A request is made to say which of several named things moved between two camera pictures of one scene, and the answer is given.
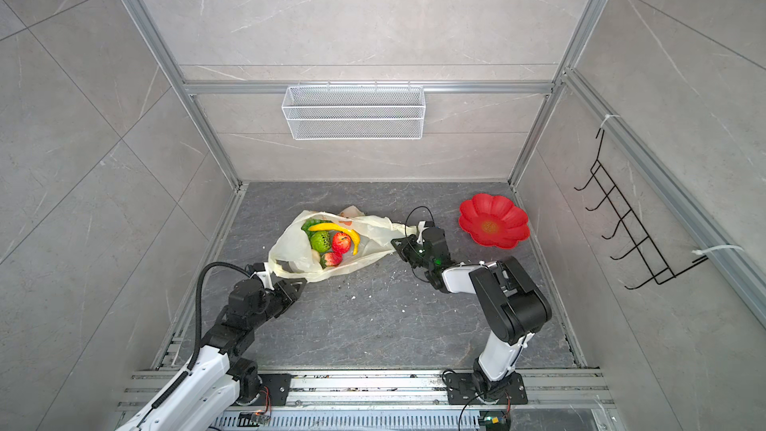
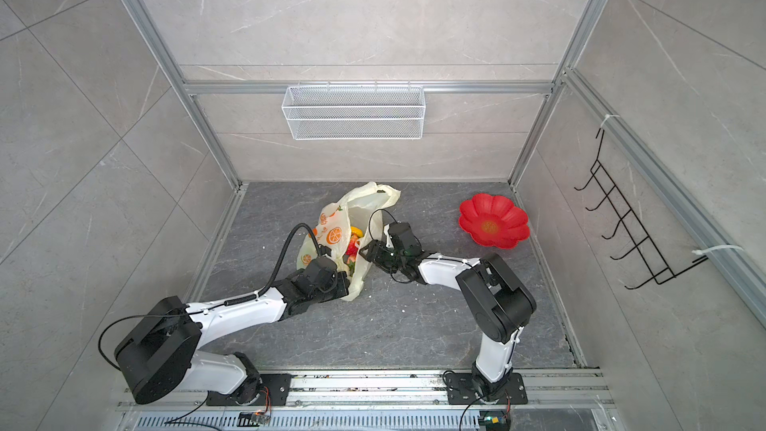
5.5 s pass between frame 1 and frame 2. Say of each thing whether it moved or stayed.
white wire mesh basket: stayed
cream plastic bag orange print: moved
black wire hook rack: stayed
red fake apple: moved
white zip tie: stayed
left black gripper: moved
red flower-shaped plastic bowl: stayed
